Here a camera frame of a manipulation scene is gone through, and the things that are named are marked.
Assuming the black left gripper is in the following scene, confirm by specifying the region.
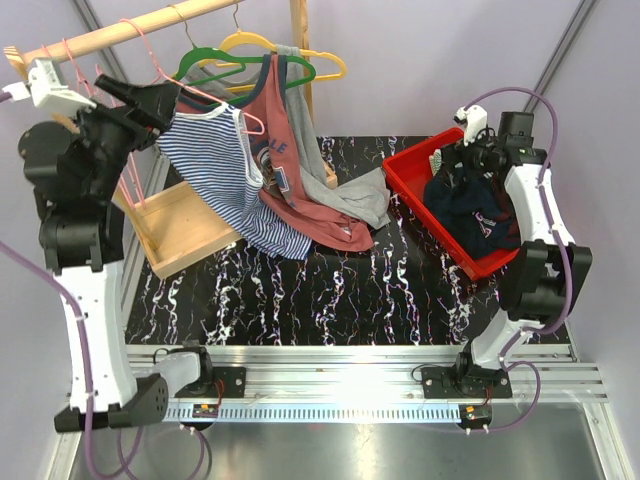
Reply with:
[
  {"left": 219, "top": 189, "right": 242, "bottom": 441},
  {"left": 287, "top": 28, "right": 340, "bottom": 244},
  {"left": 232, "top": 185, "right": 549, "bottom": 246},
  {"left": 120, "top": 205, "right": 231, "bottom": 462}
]
[{"left": 66, "top": 73, "right": 181, "bottom": 198}]

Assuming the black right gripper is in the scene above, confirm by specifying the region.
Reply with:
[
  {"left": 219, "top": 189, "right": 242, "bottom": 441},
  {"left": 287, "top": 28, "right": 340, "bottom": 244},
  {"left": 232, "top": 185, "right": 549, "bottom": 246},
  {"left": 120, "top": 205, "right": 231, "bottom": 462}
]
[{"left": 434, "top": 125, "right": 501, "bottom": 190}]

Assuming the green striped tank top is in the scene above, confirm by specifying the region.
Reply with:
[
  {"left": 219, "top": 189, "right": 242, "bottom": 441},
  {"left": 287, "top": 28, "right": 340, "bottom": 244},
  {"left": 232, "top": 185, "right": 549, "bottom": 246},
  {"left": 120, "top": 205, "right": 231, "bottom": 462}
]
[{"left": 429, "top": 149, "right": 444, "bottom": 177}]

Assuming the navy maroon tank top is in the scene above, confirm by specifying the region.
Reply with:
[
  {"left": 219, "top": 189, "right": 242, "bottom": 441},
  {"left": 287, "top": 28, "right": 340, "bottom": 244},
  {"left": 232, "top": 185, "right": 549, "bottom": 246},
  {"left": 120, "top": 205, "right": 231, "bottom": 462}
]
[{"left": 423, "top": 169, "right": 521, "bottom": 260}]

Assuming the blue striped tank top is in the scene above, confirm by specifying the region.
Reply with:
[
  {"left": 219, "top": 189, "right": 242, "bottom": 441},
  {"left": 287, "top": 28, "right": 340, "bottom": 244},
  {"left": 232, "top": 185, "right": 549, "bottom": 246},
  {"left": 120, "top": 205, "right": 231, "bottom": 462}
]
[{"left": 157, "top": 105, "right": 312, "bottom": 260}]

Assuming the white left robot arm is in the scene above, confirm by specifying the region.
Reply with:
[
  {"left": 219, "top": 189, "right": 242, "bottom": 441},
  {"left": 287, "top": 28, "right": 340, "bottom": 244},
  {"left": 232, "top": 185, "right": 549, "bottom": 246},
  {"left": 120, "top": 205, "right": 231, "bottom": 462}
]
[{"left": 18, "top": 75, "right": 215, "bottom": 433}]

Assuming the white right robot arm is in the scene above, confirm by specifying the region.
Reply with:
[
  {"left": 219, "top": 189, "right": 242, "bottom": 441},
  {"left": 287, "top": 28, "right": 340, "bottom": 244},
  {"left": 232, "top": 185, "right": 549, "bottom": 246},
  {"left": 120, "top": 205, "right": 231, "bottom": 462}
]
[{"left": 442, "top": 105, "right": 593, "bottom": 397}]

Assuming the green hanger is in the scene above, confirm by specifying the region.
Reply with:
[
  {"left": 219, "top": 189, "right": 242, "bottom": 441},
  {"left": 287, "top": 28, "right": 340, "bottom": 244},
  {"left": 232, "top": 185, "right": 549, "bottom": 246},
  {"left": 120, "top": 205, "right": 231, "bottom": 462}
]
[{"left": 173, "top": 28, "right": 346, "bottom": 88}]

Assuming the yellow hanger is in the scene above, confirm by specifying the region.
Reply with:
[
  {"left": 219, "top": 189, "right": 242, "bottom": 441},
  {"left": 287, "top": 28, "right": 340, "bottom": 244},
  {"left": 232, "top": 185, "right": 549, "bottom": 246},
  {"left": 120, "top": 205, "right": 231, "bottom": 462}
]
[{"left": 199, "top": 4, "right": 347, "bottom": 95}]

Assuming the grey tank top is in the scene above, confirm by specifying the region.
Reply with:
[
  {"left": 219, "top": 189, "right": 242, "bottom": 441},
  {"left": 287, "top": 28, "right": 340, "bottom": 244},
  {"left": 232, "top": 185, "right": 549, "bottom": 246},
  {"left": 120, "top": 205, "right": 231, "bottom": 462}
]
[{"left": 187, "top": 44, "right": 392, "bottom": 231}]

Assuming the salmon pink tank top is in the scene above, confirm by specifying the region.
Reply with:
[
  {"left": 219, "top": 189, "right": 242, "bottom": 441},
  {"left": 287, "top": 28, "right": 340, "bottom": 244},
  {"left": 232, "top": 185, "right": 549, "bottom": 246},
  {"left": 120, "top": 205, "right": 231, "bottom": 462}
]
[{"left": 172, "top": 52, "right": 375, "bottom": 252}]

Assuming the red plastic bin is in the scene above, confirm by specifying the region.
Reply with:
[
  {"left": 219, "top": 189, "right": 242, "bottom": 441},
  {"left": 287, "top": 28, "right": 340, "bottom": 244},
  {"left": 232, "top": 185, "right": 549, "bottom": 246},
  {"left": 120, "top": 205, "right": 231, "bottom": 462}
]
[{"left": 383, "top": 128, "right": 518, "bottom": 280}]

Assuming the wooden clothes rack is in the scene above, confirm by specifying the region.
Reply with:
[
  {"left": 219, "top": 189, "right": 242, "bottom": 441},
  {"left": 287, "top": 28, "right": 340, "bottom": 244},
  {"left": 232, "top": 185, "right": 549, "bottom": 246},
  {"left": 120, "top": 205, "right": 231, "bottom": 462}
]
[{"left": 3, "top": 0, "right": 337, "bottom": 280}]

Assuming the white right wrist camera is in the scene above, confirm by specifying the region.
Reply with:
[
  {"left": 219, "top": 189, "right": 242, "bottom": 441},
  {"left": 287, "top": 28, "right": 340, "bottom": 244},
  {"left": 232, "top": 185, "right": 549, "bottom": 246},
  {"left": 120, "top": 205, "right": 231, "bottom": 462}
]
[{"left": 453, "top": 104, "right": 488, "bottom": 146}]

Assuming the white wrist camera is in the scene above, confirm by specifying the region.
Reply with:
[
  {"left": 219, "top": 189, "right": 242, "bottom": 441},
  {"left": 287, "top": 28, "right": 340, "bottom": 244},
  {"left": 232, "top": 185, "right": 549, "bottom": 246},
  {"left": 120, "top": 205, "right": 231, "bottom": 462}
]
[
  {"left": 453, "top": 104, "right": 488, "bottom": 146},
  {"left": 1, "top": 59, "right": 97, "bottom": 117}
]

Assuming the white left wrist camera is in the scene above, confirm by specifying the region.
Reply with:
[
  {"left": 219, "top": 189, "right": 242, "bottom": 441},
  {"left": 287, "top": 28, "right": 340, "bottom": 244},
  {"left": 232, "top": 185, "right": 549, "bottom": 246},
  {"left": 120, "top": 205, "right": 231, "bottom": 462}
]
[{"left": 1, "top": 59, "right": 97, "bottom": 117}]

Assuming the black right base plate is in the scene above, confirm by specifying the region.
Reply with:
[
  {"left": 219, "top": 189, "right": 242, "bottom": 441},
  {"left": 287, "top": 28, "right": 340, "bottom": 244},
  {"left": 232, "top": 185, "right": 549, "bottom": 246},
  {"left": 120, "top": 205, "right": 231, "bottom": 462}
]
[{"left": 420, "top": 366, "right": 513, "bottom": 401}]

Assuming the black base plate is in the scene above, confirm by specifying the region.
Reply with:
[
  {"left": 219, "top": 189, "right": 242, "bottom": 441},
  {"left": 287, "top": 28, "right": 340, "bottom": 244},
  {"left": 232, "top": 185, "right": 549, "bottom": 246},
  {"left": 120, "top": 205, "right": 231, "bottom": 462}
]
[
  {"left": 420, "top": 366, "right": 513, "bottom": 401},
  {"left": 201, "top": 366, "right": 247, "bottom": 399}
]

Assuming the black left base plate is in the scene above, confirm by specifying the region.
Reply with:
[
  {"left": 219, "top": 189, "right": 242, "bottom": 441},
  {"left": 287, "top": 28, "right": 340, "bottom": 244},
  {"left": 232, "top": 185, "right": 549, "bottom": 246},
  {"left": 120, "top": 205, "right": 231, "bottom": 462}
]
[{"left": 201, "top": 366, "right": 247, "bottom": 399}]

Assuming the aluminium mounting rail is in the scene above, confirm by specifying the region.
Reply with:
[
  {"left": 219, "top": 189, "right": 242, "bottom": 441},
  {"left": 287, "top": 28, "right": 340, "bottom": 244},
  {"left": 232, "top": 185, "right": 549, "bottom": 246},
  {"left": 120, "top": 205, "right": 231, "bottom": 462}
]
[{"left": 47, "top": 345, "right": 635, "bottom": 479}]

